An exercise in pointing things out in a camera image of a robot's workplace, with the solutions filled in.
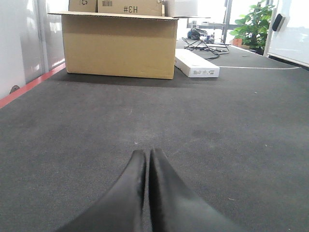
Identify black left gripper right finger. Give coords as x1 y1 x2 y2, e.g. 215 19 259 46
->
149 148 243 232

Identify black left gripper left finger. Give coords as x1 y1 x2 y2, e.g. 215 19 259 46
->
57 150 146 232

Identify long white flat box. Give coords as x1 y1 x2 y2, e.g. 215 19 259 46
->
175 49 220 78

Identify large open cardboard box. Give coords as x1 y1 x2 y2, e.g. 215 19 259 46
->
56 11 178 80

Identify green potted plant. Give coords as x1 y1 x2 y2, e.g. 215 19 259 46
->
229 0 275 55

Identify white box behind cartons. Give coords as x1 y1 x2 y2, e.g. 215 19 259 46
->
164 0 198 17

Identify cardboard box labelled H3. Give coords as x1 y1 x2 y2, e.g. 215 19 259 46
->
98 0 163 16

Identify white board with eraser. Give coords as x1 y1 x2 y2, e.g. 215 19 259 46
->
264 0 309 69

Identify small cardboard box recycling symbol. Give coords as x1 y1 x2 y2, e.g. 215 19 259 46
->
69 0 98 13

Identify tangle of black cables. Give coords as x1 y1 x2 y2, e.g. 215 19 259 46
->
181 28 231 60

